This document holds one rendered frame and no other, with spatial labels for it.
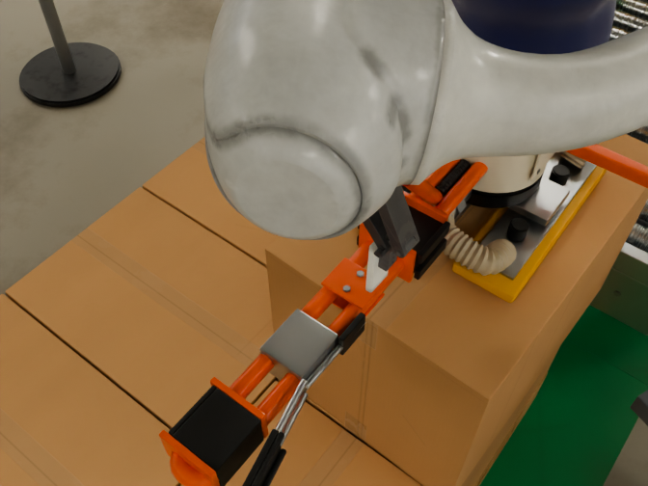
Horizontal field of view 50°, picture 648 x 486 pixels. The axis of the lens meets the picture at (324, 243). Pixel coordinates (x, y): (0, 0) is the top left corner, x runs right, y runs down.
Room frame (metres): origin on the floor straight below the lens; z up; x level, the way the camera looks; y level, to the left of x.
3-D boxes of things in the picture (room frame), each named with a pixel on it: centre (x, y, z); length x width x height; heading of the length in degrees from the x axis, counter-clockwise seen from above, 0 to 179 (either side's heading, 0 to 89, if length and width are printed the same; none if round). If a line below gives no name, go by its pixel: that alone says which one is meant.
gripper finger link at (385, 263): (0.41, -0.07, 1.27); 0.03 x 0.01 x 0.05; 52
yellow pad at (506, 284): (0.73, -0.33, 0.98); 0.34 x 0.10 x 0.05; 143
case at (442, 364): (0.78, -0.25, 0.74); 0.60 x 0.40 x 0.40; 140
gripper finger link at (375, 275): (0.42, -0.05, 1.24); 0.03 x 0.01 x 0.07; 142
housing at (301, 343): (0.41, 0.03, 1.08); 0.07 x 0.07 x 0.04; 53
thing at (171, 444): (0.31, 0.11, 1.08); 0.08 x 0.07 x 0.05; 143
